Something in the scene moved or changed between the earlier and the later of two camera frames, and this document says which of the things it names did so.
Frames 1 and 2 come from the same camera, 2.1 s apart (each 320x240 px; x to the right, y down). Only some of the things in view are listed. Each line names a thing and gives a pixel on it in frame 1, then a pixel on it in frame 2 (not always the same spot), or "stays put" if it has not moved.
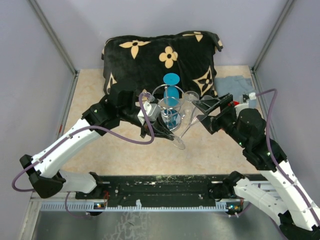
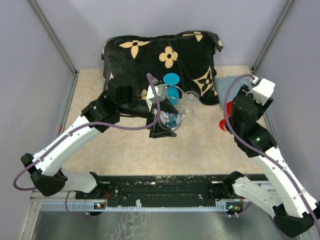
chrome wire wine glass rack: (168, 98) stays put
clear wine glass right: (190, 97) stays put
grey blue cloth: (236, 85) stays put
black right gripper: (211, 123) to (263, 106)
